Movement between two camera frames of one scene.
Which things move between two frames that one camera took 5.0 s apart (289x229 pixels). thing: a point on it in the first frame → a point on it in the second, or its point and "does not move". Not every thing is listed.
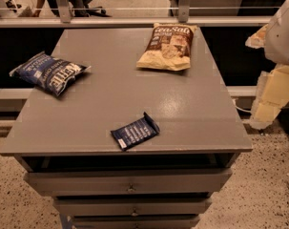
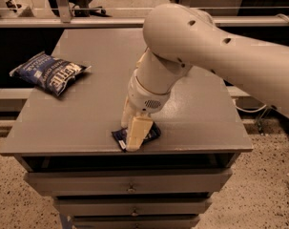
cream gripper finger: x=273 y=90 → x=139 y=127
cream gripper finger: x=258 y=40 → x=128 y=114
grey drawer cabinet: x=165 y=181 does not move
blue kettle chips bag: x=51 y=73 does not move
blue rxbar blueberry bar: x=135 y=133 does not move
